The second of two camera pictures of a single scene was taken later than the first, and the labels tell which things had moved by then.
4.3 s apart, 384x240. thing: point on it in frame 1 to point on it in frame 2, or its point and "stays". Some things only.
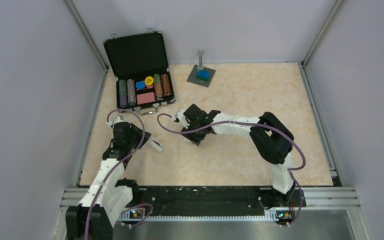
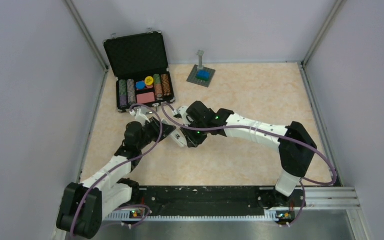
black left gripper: x=137 y=130 to x=155 y=124
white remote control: x=156 y=144 to x=178 y=136
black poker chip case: x=139 y=63 stays
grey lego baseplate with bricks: x=201 y=75 stays
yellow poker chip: x=149 y=80 stays
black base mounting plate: x=211 y=200 stays
